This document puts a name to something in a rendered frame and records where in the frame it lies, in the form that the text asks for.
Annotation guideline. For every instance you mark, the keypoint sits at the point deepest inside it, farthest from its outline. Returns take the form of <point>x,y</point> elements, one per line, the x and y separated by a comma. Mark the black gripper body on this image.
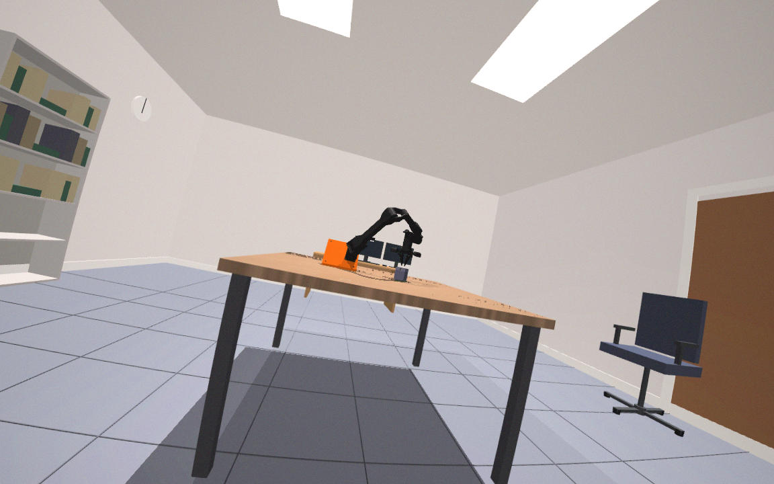
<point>406,248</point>

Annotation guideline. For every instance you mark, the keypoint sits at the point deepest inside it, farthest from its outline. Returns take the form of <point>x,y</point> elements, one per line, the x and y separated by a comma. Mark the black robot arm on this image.
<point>389,216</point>

